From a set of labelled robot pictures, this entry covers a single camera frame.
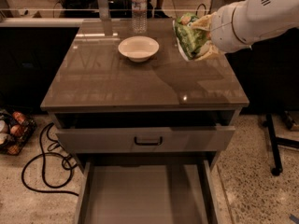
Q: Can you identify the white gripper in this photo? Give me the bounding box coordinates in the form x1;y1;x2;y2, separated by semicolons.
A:
191;2;249;61

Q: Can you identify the green Kettle chip bag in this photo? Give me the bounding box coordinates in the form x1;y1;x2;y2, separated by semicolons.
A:
173;19;211;60

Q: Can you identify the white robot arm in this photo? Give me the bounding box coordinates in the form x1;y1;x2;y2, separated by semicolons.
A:
191;0;299;61

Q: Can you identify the green snack bag on counter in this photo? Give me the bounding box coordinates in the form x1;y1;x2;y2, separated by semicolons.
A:
178;13;198;25

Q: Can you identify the grey cabinet with counter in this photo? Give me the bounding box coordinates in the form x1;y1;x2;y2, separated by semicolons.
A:
41;20;249;167

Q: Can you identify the grey top drawer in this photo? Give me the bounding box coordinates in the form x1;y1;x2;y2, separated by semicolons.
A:
57;126;235;153

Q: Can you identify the grey open middle drawer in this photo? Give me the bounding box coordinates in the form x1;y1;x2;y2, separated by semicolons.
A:
74;161;222;224

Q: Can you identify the white ceramic bowl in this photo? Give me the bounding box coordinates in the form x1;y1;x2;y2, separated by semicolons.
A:
118;36;160;63

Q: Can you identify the clear plastic water bottle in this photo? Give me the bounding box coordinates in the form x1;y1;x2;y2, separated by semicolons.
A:
131;0;148;34

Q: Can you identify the black metal stand leg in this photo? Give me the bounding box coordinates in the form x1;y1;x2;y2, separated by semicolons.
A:
263;114;299;176

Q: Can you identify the orange snack packet in basket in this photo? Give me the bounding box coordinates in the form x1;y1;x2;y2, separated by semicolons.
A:
12;111;28;126

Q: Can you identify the metal post left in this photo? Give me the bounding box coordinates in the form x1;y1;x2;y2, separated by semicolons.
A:
97;0;110;21

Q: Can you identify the black drawer handle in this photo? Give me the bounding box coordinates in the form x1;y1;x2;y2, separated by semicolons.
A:
134;137;164;147

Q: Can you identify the black wire basket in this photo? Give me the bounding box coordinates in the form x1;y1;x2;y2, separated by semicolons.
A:
0;109;36;156

